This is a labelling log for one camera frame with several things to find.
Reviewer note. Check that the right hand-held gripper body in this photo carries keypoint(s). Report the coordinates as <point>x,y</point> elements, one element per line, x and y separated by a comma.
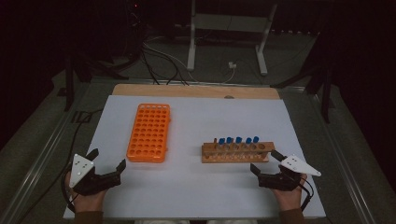
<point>280,182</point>

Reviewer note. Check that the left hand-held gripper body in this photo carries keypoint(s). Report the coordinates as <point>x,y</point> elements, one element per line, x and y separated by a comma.
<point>93,182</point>

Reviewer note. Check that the wooden test tube rack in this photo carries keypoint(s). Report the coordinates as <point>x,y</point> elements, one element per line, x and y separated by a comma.
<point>236,157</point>

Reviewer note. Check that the orange plastic tube rack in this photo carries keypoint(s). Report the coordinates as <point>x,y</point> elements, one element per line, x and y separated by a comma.
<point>149,133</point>

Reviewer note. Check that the person's right hand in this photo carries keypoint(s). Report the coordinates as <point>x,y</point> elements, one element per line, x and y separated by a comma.
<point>289,199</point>

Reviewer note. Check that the person's left hand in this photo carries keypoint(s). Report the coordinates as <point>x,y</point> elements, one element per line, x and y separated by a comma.
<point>87,202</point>

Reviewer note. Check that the white table mat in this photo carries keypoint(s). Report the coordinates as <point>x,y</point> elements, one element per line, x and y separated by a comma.
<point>193,189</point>

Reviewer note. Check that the black tripod stand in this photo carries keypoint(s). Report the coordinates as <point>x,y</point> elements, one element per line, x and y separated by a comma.
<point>326,99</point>
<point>69,87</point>

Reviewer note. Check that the white plug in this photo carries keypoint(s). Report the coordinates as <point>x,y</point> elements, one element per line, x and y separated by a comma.
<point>232,65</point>

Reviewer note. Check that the dark power strip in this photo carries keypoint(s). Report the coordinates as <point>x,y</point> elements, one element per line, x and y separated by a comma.
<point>294,31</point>

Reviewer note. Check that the white metal stand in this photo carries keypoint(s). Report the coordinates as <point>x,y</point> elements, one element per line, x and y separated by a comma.
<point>191,46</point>

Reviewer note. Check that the metal floor rail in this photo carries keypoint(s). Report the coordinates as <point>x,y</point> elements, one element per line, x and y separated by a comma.
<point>342,161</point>
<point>37,161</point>

